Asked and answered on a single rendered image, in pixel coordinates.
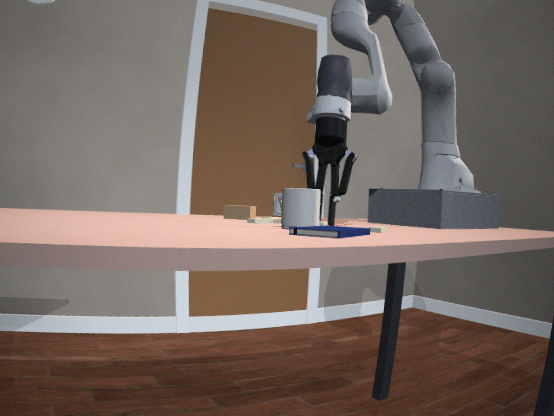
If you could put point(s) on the dark blue rectangular pad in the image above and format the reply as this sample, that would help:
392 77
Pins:
329 231

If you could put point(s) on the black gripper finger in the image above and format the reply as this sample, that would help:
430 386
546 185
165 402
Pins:
336 190
308 156

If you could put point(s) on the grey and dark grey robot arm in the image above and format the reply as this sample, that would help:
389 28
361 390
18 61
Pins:
442 167

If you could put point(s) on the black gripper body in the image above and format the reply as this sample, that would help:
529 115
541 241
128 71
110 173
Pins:
330 132

